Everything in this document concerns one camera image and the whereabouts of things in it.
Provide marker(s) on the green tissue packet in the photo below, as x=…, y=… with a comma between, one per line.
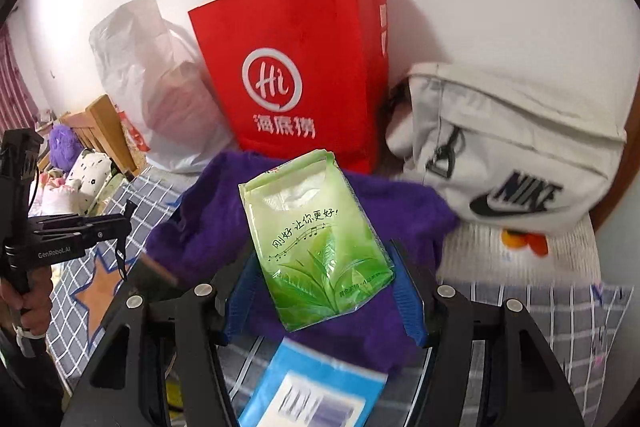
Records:
x=310, y=247

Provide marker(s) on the large white plastic bag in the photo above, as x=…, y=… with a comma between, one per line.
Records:
x=130, y=57

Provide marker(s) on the blue box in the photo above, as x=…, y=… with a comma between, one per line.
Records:
x=280, y=377

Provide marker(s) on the red paper bag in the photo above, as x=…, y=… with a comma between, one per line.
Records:
x=300, y=32

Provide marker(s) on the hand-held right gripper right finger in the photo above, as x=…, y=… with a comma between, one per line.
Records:
x=411, y=309

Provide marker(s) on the person's left forearm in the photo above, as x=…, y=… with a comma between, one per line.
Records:
x=25, y=382

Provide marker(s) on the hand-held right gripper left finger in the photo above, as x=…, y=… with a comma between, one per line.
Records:
x=241, y=299

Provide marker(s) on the white woven mat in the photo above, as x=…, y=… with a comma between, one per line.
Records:
x=475, y=252

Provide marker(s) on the wooden bed frame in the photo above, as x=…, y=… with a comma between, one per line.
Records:
x=102, y=117

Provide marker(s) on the striped curtain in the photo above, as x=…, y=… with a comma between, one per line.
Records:
x=12, y=77

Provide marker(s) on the purple plush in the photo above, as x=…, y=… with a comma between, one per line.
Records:
x=65, y=147

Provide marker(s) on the white sling bag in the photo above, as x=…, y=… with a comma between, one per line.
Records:
x=525, y=132

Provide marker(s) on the pink bedding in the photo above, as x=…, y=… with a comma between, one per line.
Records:
x=50, y=197

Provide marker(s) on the white spotted pillow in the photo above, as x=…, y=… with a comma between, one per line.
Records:
x=87, y=177

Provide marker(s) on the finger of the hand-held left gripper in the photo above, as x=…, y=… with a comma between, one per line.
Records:
x=107, y=232

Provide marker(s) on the person's left hand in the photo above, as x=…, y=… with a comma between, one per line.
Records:
x=35, y=307

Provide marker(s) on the grey checked bed sheet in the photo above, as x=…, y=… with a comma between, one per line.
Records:
x=550, y=322

